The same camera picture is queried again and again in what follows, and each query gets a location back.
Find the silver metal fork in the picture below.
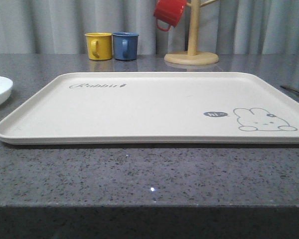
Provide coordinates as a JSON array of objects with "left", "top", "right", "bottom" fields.
[{"left": 280, "top": 85, "right": 299, "bottom": 96}]

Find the cream rabbit print tray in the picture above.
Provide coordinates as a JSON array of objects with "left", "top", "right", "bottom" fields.
[{"left": 0, "top": 72, "right": 299, "bottom": 144}]

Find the wooden mug tree stand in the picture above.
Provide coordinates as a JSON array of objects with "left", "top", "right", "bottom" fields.
[{"left": 164, "top": 0, "right": 219, "bottom": 65}]

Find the blue enamel mug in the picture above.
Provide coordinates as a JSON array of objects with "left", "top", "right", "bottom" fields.
[{"left": 112, "top": 32, "right": 139, "bottom": 61}]

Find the yellow enamel mug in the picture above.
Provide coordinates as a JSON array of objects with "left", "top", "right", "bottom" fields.
[{"left": 85, "top": 32, "right": 112, "bottom": 61}]

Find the red enamel mug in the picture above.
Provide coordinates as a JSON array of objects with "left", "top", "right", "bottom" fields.
[{"left": 153, "top": 0, "right": 187, "bottom": 32}]

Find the grey pleated curtain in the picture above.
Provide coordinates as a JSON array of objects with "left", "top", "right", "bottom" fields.
[{"left": 0, "top": 0, "right": 299, "bottom": 55}]

